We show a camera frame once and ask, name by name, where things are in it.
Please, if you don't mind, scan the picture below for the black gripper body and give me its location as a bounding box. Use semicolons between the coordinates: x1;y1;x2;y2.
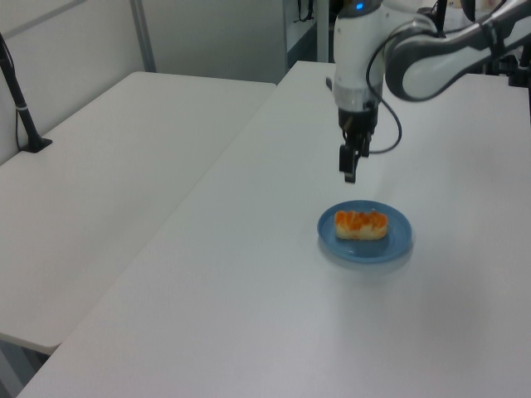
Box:
336;105;379;144

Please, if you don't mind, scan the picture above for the orange glazed bread piece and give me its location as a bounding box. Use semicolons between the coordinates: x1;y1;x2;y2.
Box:
334;210;389;240

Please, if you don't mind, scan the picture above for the blue round plate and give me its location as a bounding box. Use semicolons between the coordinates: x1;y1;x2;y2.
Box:
317;199;415;265

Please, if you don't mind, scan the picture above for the white side table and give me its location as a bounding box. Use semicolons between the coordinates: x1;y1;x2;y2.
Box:
0;70;278;356

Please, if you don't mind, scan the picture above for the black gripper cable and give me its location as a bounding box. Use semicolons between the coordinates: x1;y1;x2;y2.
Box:
365;20;403;155

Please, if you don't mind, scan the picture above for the black hanging strap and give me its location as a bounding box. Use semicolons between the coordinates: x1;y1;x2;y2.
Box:
293;0;315;24

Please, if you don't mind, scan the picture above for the black clamp mount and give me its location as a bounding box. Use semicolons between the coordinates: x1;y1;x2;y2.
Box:
495;36;531;88

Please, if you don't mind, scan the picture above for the grey metal partition post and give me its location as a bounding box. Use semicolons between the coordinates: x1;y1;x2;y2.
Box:
129;0;158;73

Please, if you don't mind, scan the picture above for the black camera stand pole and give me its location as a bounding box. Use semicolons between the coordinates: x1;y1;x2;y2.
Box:
0;32;54;153

